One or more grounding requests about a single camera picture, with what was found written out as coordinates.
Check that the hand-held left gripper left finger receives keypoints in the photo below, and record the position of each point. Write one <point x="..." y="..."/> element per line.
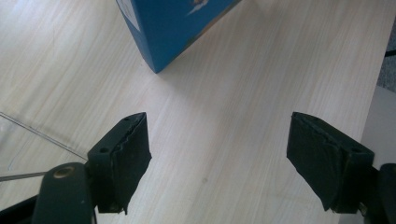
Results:
<point x="121" y="161"/>

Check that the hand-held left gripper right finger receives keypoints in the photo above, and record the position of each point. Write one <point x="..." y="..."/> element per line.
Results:
<point x="327" y="165"/>

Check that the clear acrylic book rack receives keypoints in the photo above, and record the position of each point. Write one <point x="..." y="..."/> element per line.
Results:
<point x="18" y="152"/>

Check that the blue book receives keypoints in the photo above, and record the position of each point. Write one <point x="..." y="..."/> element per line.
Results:
<point x="171" y="28"/>

